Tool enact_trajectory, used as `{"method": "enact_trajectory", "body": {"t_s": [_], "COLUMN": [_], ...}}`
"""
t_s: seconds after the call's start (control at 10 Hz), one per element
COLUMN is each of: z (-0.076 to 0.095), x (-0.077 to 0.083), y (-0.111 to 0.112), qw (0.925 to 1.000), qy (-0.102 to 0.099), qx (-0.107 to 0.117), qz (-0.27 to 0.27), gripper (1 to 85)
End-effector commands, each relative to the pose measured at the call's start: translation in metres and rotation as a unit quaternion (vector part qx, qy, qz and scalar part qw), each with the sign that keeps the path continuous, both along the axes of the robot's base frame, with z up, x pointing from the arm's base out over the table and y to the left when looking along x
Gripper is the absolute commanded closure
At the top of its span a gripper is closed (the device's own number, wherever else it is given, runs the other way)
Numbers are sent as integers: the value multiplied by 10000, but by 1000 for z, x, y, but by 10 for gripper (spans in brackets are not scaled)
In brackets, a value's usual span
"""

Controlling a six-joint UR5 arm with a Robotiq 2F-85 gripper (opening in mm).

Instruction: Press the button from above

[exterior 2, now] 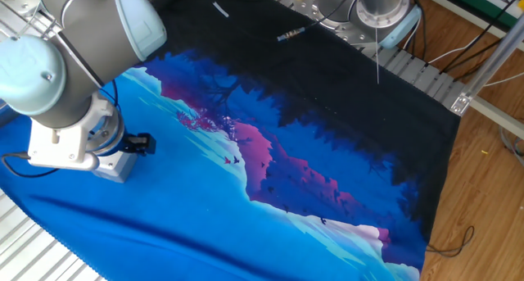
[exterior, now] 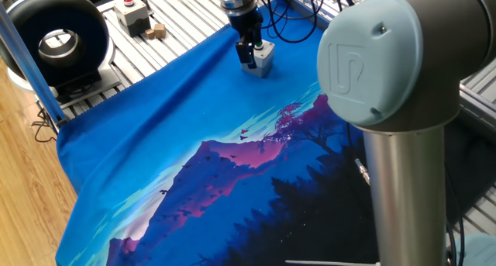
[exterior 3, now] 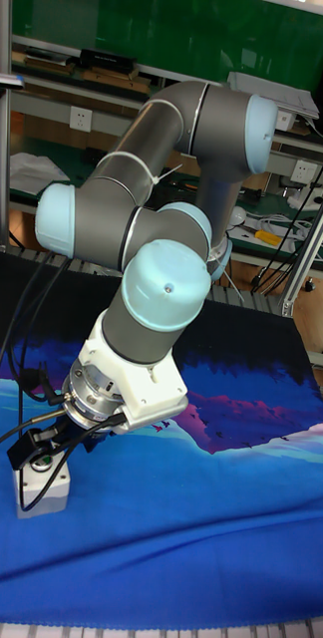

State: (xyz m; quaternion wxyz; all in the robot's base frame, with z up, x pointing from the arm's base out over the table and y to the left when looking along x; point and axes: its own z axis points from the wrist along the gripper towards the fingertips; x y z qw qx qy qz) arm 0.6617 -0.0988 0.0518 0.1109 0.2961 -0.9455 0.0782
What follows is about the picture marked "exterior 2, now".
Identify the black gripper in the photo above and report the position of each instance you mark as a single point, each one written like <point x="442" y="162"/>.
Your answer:
<point x="118" y="143"/>

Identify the silver wrist flange coupling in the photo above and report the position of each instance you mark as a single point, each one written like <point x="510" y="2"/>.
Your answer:
<point x="110" y="129"/>

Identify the blue mountain print tablecloth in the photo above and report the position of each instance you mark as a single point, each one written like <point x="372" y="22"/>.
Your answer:
<point x="163" y="215"/>

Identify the grey green-button switch box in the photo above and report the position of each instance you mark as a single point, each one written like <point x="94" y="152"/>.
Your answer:
<point x="116" y="168"/>

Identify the silver corner bracket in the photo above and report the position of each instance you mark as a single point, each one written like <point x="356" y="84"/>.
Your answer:
<point x="460" y="105"/>

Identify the white zip tie tail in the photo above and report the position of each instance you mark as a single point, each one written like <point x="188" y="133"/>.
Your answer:
<point x="377" y="60"/>

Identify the aluminium frame post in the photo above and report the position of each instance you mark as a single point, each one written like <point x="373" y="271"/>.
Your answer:
<point x="491" y="64"/>

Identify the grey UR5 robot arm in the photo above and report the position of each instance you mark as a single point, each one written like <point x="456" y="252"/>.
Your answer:
<point x="82" y="47"/>

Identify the aluminium frame crossbeam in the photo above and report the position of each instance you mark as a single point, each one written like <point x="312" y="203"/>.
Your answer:
<point x="499" y="117"/>

